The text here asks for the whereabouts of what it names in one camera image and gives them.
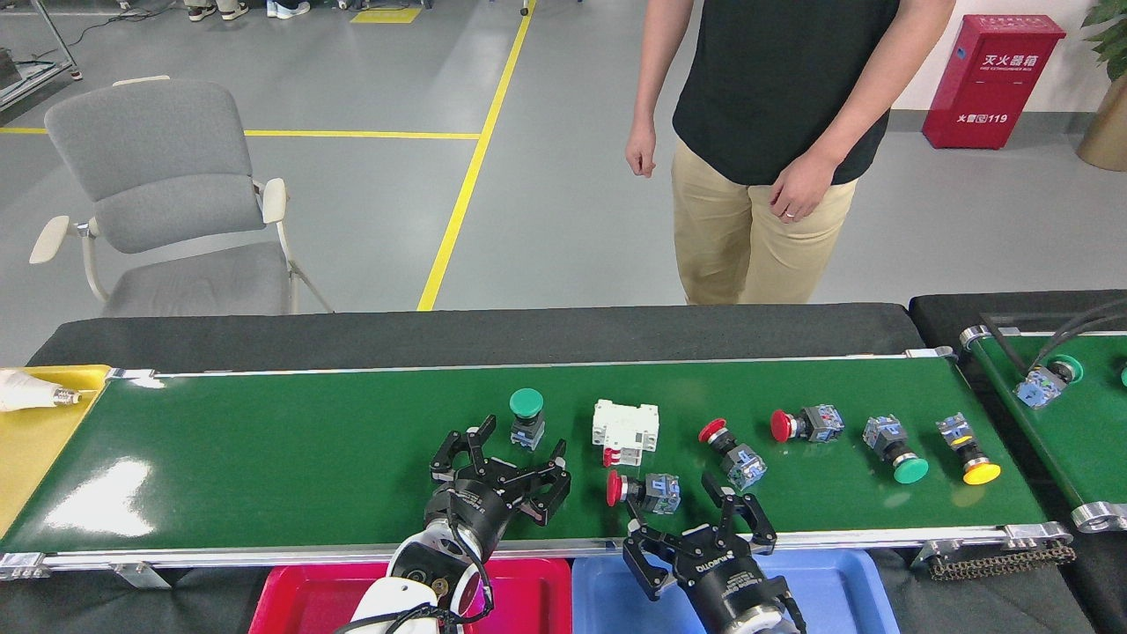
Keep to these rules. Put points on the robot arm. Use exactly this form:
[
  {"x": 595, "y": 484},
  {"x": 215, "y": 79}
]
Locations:
[{"x": 775, "y": 625}]

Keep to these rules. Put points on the black triangular guide frame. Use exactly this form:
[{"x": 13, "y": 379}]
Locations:
[{"x": 986, "y": 317}]

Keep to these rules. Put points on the white light bulb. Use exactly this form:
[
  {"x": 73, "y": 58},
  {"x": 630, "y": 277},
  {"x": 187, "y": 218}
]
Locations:
[{"x": 26, "y": 390}]

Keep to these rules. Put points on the yellow push button switch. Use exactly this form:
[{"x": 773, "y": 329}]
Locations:
[{"x": 980, "y": 474}]

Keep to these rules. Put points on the person's left hand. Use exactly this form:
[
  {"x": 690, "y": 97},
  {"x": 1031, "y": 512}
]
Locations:
[{"x": 803, "y": 187}]

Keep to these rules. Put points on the potted green plant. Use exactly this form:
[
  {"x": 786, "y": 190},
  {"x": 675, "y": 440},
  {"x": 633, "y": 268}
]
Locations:
[{"x": 1108, "y": 123}]

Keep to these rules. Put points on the red push button switch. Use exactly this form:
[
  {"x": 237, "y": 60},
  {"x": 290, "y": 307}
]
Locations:
[
  {"x": 740, "y": 462},
  {"x": 656, "y": 493},
  {"x": 781, "y": 425}
]

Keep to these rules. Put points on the person's right hand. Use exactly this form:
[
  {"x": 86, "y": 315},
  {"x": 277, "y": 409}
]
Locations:
[{"x": 641, "y": 150}]

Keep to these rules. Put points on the red plastic tray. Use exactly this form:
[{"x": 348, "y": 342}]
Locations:
[{"x": 308, "y": 603}]

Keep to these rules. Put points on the metal frame rack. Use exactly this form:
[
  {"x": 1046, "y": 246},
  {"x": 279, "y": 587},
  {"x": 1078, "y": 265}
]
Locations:
[{"x": 53, "y": 53}]

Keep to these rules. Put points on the grey office chair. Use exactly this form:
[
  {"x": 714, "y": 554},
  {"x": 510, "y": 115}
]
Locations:
[{"x": 150, "y": 141}]

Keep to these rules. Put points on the background person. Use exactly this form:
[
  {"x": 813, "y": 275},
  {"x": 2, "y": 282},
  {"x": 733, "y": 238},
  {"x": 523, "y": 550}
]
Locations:
[
  {"x": 289, "y": 7},
  {"x": 211, "y": 9}
]

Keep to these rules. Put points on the long green conveyor belt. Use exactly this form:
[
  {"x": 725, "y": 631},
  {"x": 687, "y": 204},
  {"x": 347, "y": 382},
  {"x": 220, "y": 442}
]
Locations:
[{"x": 308, "y": 458}]

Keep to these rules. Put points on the red fire extinguisher cabinet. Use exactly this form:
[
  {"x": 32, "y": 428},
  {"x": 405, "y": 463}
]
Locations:
[{"x": 990, "y": 79}]

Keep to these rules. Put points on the yellow plastic tray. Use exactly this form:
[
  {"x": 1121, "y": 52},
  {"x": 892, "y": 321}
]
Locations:
[{"x": 35, "y": 458}]

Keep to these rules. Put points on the white circuit breaker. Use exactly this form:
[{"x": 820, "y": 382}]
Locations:
[{"x": 625, "y": 423}]

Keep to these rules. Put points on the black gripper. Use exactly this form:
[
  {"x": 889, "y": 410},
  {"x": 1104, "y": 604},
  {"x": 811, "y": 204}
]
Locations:
[
  {"x": 735, "y": 586},
  {"x": 467, "y": 515}
]

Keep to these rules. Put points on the blue plastic tray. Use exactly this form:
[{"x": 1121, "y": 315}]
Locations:
[{"x": 836, "y": 599}]

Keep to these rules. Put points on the black equipment box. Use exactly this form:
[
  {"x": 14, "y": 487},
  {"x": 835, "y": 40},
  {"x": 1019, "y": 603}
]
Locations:
[{"x": 9, "y": 69}]

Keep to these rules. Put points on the short green conveyor belt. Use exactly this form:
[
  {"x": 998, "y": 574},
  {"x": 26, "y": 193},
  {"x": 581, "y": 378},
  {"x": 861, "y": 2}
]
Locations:
[{"x": 1074, "y": 449}]

